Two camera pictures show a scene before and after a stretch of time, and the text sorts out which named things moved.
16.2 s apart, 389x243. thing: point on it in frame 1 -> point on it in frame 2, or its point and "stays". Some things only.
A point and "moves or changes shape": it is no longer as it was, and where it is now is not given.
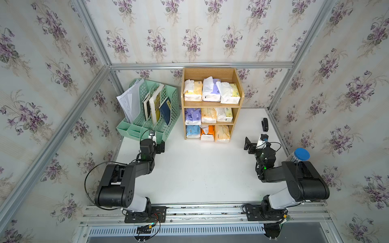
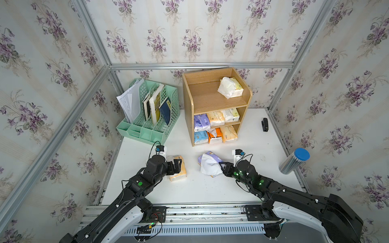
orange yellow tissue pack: (193, 90) -> (183, 171)
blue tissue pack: (193, 131) -> (200, 137)
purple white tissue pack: (210, 91) -> (209, 163)
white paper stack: (130, 100) stays
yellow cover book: (155, 104) stays
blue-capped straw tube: (299, 155) stays
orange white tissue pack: (207, 132) -> (215, 135)
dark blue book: (164, 110) stays
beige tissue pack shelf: (208, 115) -> (217, 119)
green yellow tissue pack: (229, 93) moves or changes shape
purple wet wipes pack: (193, 116) -> (201, 122)
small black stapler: (265, 124) stays
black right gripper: (247, 144) -> (227, 168)
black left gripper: (158, 150) -> (177, 169)
